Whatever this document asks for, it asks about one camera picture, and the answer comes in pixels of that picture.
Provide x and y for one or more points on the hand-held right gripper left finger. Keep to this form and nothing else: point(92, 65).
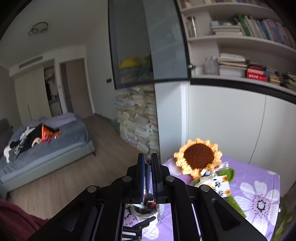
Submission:
point(142, 178)

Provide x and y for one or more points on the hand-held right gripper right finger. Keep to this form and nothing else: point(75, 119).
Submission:
point(154, 178)

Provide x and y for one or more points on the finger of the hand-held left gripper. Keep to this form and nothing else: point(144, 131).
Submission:
point(144, 223)

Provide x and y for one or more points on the brown polka dot pencil case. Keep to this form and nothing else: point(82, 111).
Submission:
point(138, 214)

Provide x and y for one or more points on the crochet sunflower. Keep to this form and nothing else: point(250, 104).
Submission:
point(198, 155)

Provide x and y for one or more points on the tall stack of papers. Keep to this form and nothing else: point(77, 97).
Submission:
point(138, 120)

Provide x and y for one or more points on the white printed ribbon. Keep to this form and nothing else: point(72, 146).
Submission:
point(219, 168)

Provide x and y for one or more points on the sunflower print card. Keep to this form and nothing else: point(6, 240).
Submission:
point(220, 184)

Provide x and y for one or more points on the grey bed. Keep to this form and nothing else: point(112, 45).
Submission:
point(64, 143)

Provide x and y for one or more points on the purple floral tablecloth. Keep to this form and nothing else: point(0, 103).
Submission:
point(254, 176)

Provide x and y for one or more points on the orange snack bag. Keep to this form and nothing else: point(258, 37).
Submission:
point(49, 134)

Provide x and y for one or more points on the brown door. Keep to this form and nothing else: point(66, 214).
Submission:
point(77, 88)

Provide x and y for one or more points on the white cup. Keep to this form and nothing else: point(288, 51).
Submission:
point(198, 71)

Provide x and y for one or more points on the person's maroon clothing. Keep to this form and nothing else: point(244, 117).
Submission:
point(16, 220)

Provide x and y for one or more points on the pile of clothes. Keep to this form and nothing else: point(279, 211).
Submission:
point(27, 139)

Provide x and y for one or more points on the white wardrobe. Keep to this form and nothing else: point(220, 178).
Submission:
point(32, 97)

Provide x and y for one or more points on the glass cabinet door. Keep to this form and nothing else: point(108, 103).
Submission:
point(148, 41)

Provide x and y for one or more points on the green potted plant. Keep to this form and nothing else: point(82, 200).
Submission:
point(286, 220)

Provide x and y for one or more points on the stack of red books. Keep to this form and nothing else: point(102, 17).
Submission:
point(256, 74)

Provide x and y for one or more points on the white bookshelf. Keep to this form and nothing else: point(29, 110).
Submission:
point(231, 44)

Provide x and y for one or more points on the air vent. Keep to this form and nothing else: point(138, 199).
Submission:
point(30, 62)

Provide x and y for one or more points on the stack of worn books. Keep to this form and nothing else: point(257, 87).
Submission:
point(282, 78)

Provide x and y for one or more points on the stack of green white books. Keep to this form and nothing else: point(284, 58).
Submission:
point(225, 29)

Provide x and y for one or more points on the row of upright books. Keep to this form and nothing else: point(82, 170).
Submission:
point(266, 29)

